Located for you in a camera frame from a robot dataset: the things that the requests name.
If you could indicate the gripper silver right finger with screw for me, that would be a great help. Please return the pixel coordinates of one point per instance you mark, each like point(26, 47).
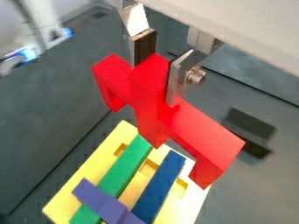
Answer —
point(184, 69)

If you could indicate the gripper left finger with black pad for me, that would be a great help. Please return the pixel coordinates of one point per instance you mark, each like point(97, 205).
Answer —
point(141, 35)

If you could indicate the red cross-shaped block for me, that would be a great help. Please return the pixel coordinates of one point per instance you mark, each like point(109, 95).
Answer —
point(137, 86)

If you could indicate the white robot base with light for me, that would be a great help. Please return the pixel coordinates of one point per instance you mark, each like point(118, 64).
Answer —
point(30, 30)

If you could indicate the yellow base board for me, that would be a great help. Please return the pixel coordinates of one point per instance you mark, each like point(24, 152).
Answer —
point(128, 184)

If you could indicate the black block holder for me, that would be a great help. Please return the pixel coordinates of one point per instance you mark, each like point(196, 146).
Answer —
point(250, 130)

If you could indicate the green long bar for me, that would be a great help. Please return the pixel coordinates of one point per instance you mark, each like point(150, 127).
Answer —
point(114, 180)

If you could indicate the blue long bar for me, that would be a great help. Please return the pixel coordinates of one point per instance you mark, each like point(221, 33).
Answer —
point(153, 195)

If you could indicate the purple cross-shaped block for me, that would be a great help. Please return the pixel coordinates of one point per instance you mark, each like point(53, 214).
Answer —
point(100, 207)

